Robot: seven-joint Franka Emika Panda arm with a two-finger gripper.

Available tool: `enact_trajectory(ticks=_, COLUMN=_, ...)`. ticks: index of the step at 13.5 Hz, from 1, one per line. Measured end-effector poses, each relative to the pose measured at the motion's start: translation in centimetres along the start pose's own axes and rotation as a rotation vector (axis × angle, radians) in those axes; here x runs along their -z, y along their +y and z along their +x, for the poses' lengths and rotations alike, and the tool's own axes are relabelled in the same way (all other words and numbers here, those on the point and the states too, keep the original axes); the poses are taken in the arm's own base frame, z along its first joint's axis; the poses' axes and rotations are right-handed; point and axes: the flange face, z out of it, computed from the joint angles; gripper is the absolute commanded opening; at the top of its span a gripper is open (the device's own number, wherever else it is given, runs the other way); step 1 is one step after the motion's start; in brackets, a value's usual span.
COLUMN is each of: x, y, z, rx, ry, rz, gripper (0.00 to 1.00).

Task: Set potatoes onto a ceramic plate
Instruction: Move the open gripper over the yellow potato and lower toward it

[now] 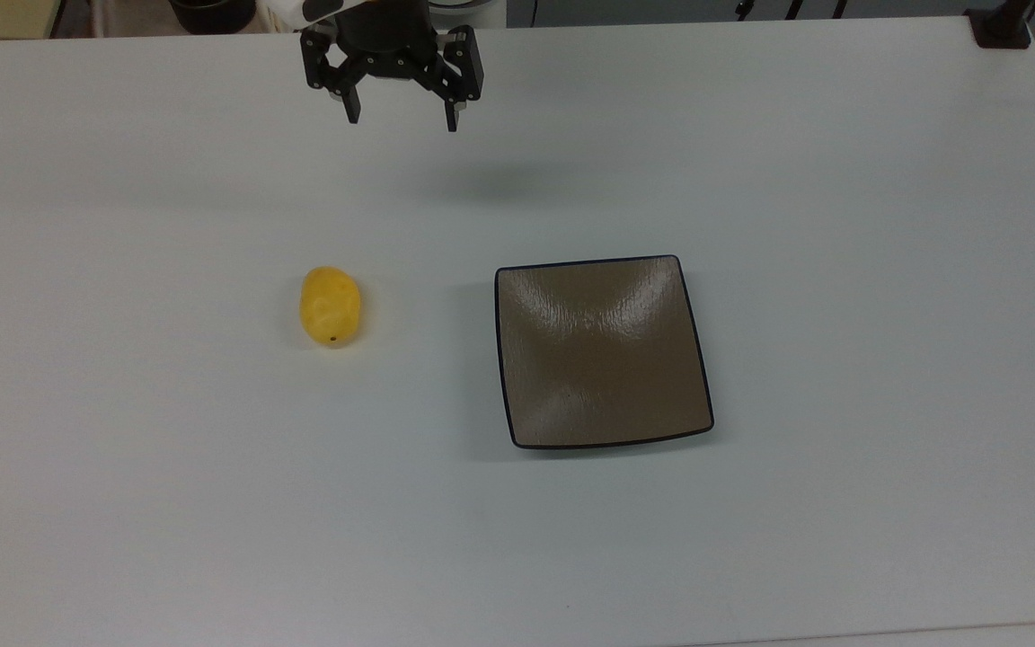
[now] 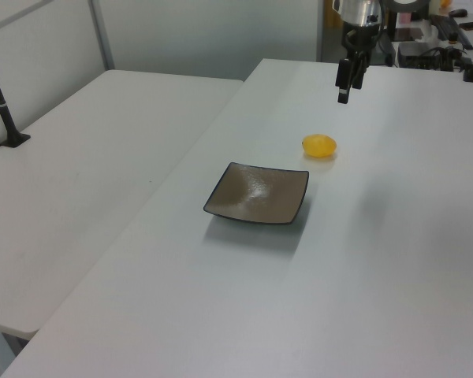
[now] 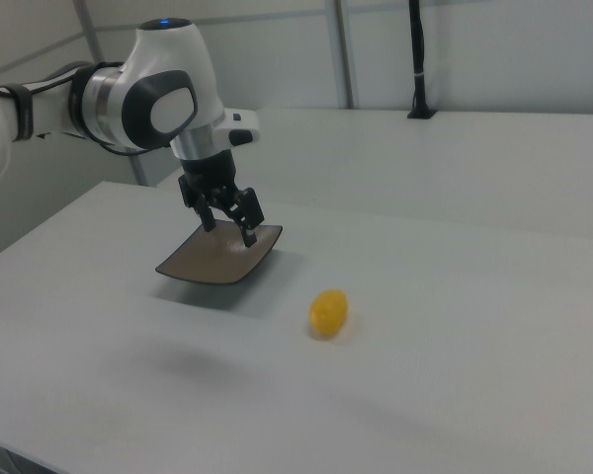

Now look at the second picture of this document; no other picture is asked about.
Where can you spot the grey partition frame post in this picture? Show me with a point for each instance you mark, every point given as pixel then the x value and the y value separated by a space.
pixel 101 35

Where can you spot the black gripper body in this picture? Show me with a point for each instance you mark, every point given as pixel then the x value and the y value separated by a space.
pixel 364 37

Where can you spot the black electronics box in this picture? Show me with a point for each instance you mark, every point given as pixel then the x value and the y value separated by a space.
pixel 416 53

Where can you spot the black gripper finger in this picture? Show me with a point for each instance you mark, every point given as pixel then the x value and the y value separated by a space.
pixel 358 76
pixel 343 78

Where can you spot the wooden board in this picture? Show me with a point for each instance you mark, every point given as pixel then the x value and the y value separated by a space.
pixel 331 13

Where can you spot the black camera stand pole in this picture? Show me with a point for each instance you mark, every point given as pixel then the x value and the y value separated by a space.
pixel 2 110

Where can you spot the yellow lemon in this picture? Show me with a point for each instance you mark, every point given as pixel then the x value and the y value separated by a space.
pixel 319 145

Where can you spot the square brown ceramic plate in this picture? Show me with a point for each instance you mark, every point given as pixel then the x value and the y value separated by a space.
pixel 256 193

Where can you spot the black computer mouse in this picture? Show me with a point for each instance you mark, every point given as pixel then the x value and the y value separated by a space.
pixel 458 12

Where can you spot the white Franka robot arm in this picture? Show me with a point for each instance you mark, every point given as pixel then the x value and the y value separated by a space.
pixel 358 12

